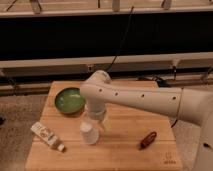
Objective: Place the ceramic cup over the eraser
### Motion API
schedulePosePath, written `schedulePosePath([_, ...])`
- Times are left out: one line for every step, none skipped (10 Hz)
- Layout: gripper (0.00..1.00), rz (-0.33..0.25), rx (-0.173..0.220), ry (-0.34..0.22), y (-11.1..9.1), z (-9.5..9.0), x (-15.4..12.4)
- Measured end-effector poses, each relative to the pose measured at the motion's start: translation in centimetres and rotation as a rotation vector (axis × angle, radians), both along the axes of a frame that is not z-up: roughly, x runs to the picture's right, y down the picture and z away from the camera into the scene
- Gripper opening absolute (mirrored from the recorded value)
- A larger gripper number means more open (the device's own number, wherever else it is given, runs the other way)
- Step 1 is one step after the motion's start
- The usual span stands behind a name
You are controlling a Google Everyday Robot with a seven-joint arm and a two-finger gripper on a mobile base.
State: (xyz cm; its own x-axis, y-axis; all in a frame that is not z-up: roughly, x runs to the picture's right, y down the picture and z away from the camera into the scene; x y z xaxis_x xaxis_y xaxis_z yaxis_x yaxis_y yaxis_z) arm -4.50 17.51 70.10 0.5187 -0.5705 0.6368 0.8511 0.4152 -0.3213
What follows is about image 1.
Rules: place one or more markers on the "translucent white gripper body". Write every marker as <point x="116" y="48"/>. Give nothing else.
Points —
<point x="100" y="120"/>

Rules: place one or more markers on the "white ceramic cup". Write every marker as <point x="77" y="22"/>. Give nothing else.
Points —
<point x="89" y="134"/>

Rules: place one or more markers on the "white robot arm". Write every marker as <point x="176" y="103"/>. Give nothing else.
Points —
<point x="193" y="106"/>

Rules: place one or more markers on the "green ceramic bowl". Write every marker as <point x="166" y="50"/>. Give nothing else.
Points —
<point x="69" y="101"/>

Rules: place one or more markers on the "white eraser in sleeve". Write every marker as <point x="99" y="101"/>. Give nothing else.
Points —
<point x="48" y="136"/>

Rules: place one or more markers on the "wooden cutting board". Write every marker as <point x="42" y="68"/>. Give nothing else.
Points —
<point x="117" y="149"/>

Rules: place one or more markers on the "brown glass bottle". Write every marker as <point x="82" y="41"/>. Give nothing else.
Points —
<point x="148" y="140"/>

